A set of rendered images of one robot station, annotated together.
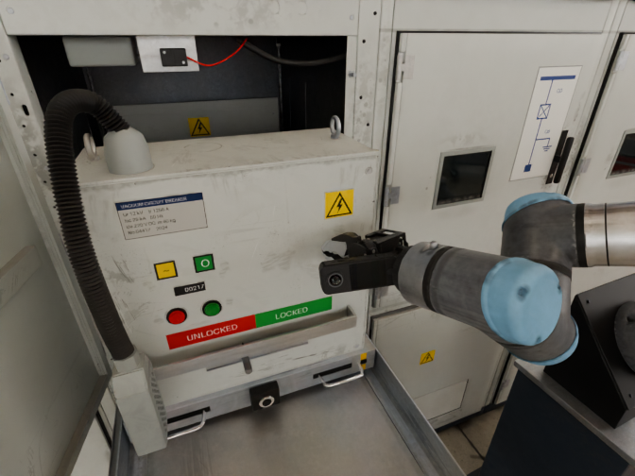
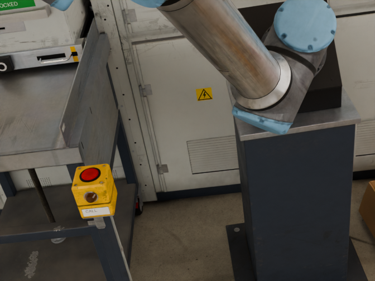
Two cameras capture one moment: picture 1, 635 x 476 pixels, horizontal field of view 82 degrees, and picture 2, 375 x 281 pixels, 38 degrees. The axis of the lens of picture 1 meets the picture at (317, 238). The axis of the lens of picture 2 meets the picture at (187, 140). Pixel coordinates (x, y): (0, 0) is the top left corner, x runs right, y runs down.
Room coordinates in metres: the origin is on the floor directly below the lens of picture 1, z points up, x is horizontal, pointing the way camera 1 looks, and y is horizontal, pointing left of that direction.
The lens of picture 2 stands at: (-0.71, -1.12, 1.68)
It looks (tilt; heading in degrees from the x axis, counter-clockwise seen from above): 36 degrees down; 26
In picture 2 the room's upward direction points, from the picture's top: 10 degrees counter-clockwise
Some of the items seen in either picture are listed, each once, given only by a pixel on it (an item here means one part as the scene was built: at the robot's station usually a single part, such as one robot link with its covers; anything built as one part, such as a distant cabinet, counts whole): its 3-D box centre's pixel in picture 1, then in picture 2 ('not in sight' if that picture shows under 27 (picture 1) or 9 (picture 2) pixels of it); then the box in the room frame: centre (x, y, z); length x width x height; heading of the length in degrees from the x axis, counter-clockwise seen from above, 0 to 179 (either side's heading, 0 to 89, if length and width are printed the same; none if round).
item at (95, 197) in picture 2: not in sight; (90, 198); (0.03, -0.49, 0.87); 0.03 x 0.01 x 0.03; 111
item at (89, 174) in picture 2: not in sight; (90, 175); (0.07, -0.47, 0.90); 0.04 x 0.04 x 0.02
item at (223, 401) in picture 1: (261, 382); (5, 59); (0.56, 0.12, 0.90); 0.54 x 0.05 x 0.06; 111
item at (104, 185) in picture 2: not in sight; (95, 190); (0.07, -0.47, 0.85); 0.08 x 0.08 x 0.10; 21
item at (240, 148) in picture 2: (563, 463); (291, 189); (0.68, -0.79, 0.37); 0.32 x 0.30 x 0.73; 114
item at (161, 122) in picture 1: (199, 129); not in sight; (1.32, 0.42, 1.28); 0.58 x 0.02 x 0.19; 111
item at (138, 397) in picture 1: (142, 399); not in sight; (0.40, 0.29, 1.04); 0.08 x 0.05 x 0.17; 21
